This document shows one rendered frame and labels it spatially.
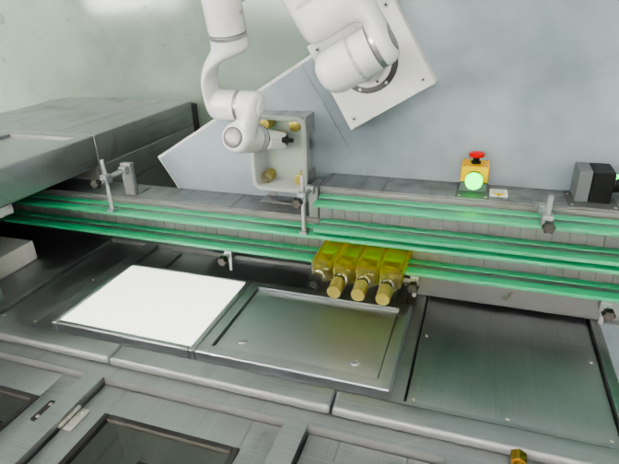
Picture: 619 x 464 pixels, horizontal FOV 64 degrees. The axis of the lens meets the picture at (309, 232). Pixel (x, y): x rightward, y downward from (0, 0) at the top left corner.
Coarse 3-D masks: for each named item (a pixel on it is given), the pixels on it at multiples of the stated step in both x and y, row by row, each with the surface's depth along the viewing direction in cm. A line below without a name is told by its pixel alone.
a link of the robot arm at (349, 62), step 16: (352, 32) 100; (336, 48) 100; (352, 48) 98; (368, 48) 97; (320, 64) 102; (336, 64) 100; (352, 64) 99; (368, 64) 99; (320, 80) 103; (336, 80) 102; (352, 80) 102
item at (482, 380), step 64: (64, 256) 172; (128, 256) 171; (192, 256) 171; (256, 256) 168; (0, 320) 134; (448, 320) 133; (512, 320) 132; (576, 320) 131; (0, 384) 117; (64, 384) 116; (128, 384) 114; (192, 384) 112; (256, 384) 108; (448, 384) 111; (512, 384) 111; (576, 384) 110; (0, 448) 100; (64, 448) 99; (128, 448) 99; (192, 448) 99; (256, 448) 98; (320, 448) 97; (384, 448) 96; (448, 448) 94; (512, 448) 91; (576, 448) 91
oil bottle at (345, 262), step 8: (344, 248) 133; (352, 248) 132; (360, 248) 132; (344, 256) 128; (352, 256) 128; (360, 256) 130; (336, 264) 125; (344, 264) 124; (352, 264) 124; (336, 272) 124; (344, 272) 123; (352, 272) 123; (352, 280) 124
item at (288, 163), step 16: (272, 128) 148; (288, 128) 147; (304, 128) 137; (288, 144) 149; (304, 144) 139; (256, 160) 148; (272, 160) 153; (288, 160) 151; (304, 160) 141; (256, 176) 149; (288, 176) 153; (304, 176) 143
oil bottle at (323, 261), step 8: (328, 240) 137; (328, 248) 133; (336, 248) 133; (320, 256) 129; (328, 256) 128; (336, 256) 130; (312, 264) 126; (320, 264) 125; (328, 264) 125; (312, 272) 126; (328, 272) 125; (328, 280) 126
